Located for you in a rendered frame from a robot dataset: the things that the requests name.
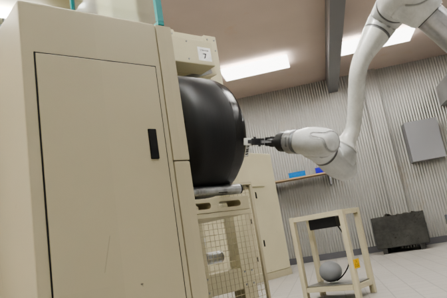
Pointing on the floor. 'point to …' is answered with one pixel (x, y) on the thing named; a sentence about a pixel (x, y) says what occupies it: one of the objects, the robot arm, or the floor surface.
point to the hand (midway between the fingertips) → (250, 142)
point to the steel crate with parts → (400, 230)
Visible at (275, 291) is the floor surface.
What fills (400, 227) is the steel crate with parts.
